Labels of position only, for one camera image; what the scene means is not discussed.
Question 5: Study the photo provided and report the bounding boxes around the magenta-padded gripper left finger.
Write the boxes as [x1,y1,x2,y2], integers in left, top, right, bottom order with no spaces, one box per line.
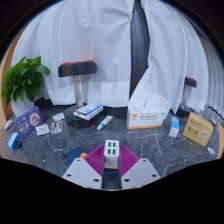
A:
[61,144,108,190]

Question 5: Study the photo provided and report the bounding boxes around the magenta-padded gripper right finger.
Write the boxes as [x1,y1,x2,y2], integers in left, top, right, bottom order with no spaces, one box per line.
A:
[117,144,162,190]

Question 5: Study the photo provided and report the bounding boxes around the white charger block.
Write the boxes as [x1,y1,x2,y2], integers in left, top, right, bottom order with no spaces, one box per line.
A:
[103,139,120,170]

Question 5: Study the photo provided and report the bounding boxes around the blister pack orange pills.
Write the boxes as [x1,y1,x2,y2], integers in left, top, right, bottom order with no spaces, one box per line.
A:
[49,120,63,135]

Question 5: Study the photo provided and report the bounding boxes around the white box with orange stripe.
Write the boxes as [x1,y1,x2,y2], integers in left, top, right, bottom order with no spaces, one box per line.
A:
[125,105,169,130]

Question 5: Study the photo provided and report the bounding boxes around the small blue and white box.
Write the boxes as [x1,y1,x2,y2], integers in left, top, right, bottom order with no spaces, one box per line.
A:
[168,115,181,138]

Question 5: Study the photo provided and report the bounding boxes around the white flat packet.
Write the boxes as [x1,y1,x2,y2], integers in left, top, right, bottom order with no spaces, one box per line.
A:
[34,123,51,137]

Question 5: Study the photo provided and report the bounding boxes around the white card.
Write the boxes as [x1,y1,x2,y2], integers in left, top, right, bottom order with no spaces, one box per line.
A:
[51,112,66,122]

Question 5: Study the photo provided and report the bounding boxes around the white and blue flat box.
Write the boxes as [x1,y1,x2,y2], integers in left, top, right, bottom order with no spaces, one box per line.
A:
[72,102,104,121]

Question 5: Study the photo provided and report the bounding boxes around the yellow carton box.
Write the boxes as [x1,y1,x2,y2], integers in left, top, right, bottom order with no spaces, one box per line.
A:
[182,112,215,148]

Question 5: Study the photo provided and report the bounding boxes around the purple carton box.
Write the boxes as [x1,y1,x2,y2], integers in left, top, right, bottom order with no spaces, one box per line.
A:
[13,105,44,140]

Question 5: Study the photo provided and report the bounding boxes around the black stool red-topped seat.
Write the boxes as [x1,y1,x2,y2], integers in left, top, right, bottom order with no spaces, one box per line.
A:
[57,59,99,129]
[175,76,198,119]

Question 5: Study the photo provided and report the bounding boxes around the green potted plant white pot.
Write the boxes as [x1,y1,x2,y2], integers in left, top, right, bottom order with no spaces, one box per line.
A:
[0,55,51,116]

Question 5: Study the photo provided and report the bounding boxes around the pale pleated curtain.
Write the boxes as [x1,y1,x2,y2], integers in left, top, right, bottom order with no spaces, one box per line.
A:
[199,33,224,118]

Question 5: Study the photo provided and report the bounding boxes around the white curtain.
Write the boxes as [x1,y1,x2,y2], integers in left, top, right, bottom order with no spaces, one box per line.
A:
[11,0,136,108]
[128,0,209,114]

